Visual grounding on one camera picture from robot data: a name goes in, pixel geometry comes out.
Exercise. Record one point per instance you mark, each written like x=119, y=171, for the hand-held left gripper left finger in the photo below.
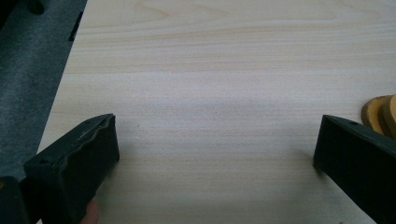
x=77, y=165

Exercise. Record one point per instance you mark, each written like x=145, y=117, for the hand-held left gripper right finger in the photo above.
x=358, y=161

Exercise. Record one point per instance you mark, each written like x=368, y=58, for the sliced brown potato toy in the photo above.
x=381, y=115

